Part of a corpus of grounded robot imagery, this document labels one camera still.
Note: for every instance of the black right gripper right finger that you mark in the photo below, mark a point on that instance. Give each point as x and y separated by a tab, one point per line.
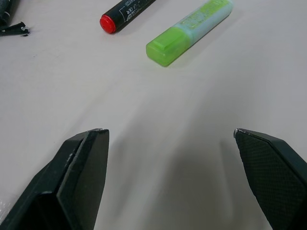
275	172

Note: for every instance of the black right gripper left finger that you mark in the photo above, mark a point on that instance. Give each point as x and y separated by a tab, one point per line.
69	187

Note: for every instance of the green highlighter pen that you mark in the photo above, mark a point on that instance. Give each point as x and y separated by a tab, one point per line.
184	34

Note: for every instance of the black marker with red end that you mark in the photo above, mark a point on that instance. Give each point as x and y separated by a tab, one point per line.
124	14

